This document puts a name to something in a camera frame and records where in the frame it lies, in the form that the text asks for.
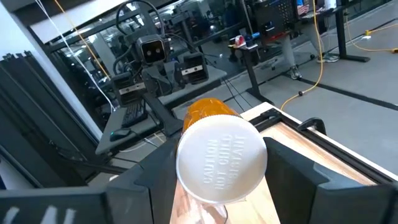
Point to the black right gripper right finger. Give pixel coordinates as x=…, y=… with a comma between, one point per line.
x=326, y=199

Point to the black computer mouse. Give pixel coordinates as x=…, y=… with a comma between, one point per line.
x=119, y=133

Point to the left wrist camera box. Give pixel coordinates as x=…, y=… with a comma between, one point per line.
x=152, y=49

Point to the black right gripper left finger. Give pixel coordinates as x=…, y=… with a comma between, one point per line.
x=124, y=199

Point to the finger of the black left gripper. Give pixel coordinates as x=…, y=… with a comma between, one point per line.
x=194, y=70
x=129, y=90

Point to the black desk leg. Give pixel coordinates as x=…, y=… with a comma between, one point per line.
x=342, y=31

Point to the black clamp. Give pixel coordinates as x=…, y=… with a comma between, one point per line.
x=312, y=124

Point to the clear plastic bin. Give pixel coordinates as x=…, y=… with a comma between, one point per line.
x=199, y=214

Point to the orange pill bottle white cap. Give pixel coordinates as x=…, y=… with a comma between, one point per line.
x=220, y=158

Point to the black keyboard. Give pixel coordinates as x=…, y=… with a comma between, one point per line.
x=134, y=114

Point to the small black side table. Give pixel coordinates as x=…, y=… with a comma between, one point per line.
x=252, y=71

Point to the person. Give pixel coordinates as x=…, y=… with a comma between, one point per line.
x=289, y=53

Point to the red and white object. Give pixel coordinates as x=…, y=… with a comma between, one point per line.
x=239, y=41

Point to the grey desk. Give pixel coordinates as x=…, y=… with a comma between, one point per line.
x=214, y=77
x=136, y=137

